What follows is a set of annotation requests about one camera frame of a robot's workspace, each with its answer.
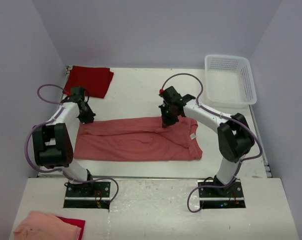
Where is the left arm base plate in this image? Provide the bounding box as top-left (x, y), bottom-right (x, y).
top-left (63, 181), bottom-right (111, 210)

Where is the folded light pink shirt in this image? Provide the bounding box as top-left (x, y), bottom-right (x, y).
top-left (13, 211), bottom-right (81, 240)

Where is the white plastic basket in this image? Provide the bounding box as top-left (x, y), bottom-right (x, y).
top-left (204, 54), bottom-right (257, 109)

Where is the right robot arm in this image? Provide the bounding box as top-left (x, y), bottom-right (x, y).
top-left (159, 86), bottom-right (255, 197)

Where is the salmon pink t shirt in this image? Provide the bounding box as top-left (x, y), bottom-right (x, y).
top-left (74, 116), bottom-right (203, 162)

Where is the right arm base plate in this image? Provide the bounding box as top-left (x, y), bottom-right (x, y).
top-left (198, 178), bottom-right (246, 210)

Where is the folded red shirt front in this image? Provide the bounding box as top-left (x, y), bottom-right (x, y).
top-left (57, 216), bottom-right (85, 240)

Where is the folded dark red shirt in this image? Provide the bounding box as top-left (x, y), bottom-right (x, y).
top-left (64, 66), bottom-right (114, 99)

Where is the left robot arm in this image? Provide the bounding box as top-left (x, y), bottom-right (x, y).
top-left (24, 86), bottom-right (95, 197)

